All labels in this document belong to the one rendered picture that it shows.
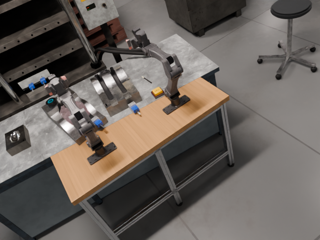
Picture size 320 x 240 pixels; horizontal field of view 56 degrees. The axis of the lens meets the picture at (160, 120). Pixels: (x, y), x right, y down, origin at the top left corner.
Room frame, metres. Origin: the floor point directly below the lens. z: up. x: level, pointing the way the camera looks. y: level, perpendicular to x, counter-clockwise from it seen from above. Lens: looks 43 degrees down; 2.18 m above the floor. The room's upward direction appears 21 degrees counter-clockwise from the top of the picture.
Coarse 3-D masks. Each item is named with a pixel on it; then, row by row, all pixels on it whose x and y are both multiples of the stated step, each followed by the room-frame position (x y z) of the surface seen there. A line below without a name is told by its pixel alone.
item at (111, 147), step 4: (108, 144) 1.42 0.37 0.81; (112, 144) 1.40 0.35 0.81; (100, 148) 1.34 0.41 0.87; (104, 148) 1.37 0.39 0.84; (108, 148) 1.39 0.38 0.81; (112, 148) 1.37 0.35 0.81; (116, 148) 1.36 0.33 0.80; (96, 152) 1.34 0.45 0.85; (100, 152) 1.34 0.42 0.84; (104, 152) 1.35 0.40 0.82; (108, 152) 1.35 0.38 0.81; (92, 156) 1.37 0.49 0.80; (96, 156) 1.35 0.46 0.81; (100, 156) 1.33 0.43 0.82; (104, 156) 1.34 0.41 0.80; (88, 160) 1.34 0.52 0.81; (92, 160) 1.33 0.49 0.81; (96, 160) 1.32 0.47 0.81; (92, 164) 1.31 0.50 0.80
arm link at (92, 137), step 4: (84, 120) 1.28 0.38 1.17; (80, 124) 1.26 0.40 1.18; (84, 124) 1.25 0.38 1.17; (88, 124) 1.25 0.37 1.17; (80, 128) 1.24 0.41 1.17; (84, 128) 1.23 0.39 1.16; (88, 128) 1.24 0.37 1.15; (92, 128) 1.24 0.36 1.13; (84, 132) 1.23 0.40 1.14; (88, 132) 1.26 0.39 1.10; (92, 132) 1.27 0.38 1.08; (88, 136) 1.28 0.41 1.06; (92, 136) 1.30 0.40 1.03; (96, 136) 1.34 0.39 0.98; (88, 140) 1.35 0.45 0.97; (92, 140) 1.32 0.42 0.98; (96, 140) 1.35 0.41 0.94; (92, 144) 1.34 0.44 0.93; (96, 144) 1.36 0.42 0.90
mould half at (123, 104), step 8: (120, 72) 2.00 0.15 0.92; (96, 80) 2.00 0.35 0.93; (104, 80) 1.98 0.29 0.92; (112, 80) 1.96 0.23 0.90; (120, 80) 1.94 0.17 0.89; (128, 80) 1.92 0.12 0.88; (96, 88) 1.94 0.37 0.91; (112, 88) 1.90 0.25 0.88; (128, 88) 1.82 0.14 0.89; (104, 96) 1.83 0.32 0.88; (120, 96) 1.75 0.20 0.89; (136, 96) 1.73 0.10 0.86; (104, 104) 1.73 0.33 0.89; (120, 104) 1.70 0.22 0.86; (112, 112) 1.69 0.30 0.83
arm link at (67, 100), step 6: (60, 96) 1.50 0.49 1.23; (66, 96) 1.47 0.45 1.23; (66, 102) 1.42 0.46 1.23; (72, 102) 1.40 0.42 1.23; (72, 108) 1.34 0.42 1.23; (78, 108) 1.32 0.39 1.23; (72, 114) 1.28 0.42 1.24; (78, 114) 1.29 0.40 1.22; (84, 114) 1.27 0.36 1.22; (72, 120) 1.25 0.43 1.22; (78, 120) 1.29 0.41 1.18; (90, 120) 1.26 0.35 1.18; (78, 126) 1.24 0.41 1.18
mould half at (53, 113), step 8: (88, 104) 1.80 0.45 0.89; (48, 112) 1.86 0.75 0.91; (56, 112) 1.87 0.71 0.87; (96, 112) 1.72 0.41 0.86; (56, 120) 1.76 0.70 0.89; (64, 120) 1.71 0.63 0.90; (80, 120) 1.69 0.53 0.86; (104, 120) 1.63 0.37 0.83; (64, 128) 1.66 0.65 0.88; (72, 128) 1.65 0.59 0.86; (96, 128) 1.60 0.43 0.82; (72, 136) 1.57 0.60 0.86; (80, 136) 1.54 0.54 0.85
